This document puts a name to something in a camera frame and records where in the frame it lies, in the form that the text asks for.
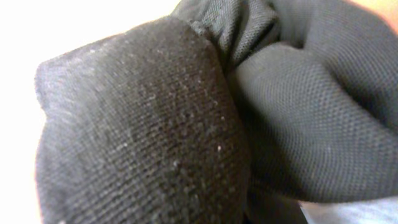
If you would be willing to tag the black t-shirt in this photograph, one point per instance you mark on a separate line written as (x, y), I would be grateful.
(222, 112)

